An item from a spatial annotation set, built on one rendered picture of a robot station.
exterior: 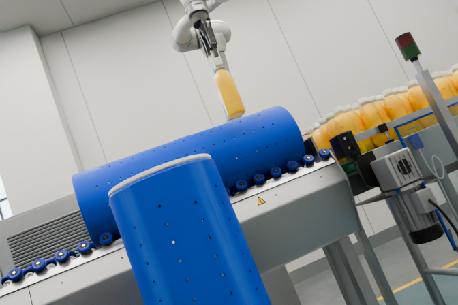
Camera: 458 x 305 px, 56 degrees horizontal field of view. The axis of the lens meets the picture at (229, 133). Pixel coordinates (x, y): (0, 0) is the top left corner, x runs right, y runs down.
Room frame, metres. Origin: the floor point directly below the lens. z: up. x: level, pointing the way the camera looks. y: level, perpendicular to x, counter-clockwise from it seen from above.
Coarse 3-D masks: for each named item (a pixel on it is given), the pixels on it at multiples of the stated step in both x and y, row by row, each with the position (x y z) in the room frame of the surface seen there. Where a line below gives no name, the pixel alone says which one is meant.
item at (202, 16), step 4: (200, 12) 1.56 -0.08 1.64; (204, 12) 1.57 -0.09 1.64; (192, 16) 1.57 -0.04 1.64; (196, 16) 1.56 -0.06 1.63; (200, 16) 1.56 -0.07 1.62; (204, 16) 1.57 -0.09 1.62; (208, 16) 1.58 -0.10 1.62; (192, 20) 1.58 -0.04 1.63; (196, 20) 1.57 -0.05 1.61; (200, 20) 1.57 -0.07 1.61; (204, 20) 1.56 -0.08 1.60; (208, 20) 1.59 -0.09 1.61; (192, 24) 1.59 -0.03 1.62; (196, 24) 1.58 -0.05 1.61; (200, 24) 1.58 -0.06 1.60; (196, 28) 1.61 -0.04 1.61; (204, 28) 1.56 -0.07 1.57; (204, 32) 1.57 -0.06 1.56
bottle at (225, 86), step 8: (216, 72) 1.58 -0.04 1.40; (224, 72) 1.56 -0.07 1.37; (216, 80) 1.56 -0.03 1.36; (224, 80) 1.55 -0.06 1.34; (232, 80) 1.57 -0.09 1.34; (224, 88) 1.55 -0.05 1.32; (232, 88) 1.55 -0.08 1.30; (224, 96) 1.55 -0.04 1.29; (232, 96) 1.55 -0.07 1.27; (224, 104) 1.56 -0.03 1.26; (232, 104) 1.55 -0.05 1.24; (240, 104) 1.55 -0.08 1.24; (232, 112) 1.55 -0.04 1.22; (240, 112) 1.56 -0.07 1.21
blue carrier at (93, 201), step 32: (224, 128) 1.66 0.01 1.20; (256, 128) 1.66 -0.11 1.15; (288, 128) 1.69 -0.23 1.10; (128, 160) 1.55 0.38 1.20; (160, 160) 1.55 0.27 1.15; (224, 160) 1.60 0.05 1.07; (256, 160) 1.65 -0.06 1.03; (288, 160) 1.72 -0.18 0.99; (96, 192) 1.46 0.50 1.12; (96, 224) 1.47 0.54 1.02
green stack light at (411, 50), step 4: (412, 44) 1.59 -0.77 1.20; (416, 44) 1.61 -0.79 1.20; (404, 48) 1.60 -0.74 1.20; (408, 48) 1.60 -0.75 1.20; (412, 48) 1.59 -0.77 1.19; (416, 48) 1.60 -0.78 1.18; (404, 52) 1.61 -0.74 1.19; (408, 52) 1.60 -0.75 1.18; (412, 52) 1.59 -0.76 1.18; (416, 52) 1.59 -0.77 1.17; (420, 52) 1.60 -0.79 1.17; (404, 56) 1.62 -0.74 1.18; (408, 56) 1.60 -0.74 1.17; (412, 56) 1.60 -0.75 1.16; (416, 56) 1.61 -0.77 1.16; (408, 60) 1.62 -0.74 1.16
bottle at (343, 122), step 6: (336, 114) 1.75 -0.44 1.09; (342, 114) 1.73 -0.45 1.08; (336, 120) 1.74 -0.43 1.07; (342, 120) 1.73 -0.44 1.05; (348, 120) 1.73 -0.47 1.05; (336, 126) 1.75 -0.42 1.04; (342, 126) 1.73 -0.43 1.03; (348, 126) 1.72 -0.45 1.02; (354, 126) 1.74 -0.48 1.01; (342, 132) 1.74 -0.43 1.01; (354, 132) 1.73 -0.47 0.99; (360, 144) 1.73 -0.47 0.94; (366, 150) 1.74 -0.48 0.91
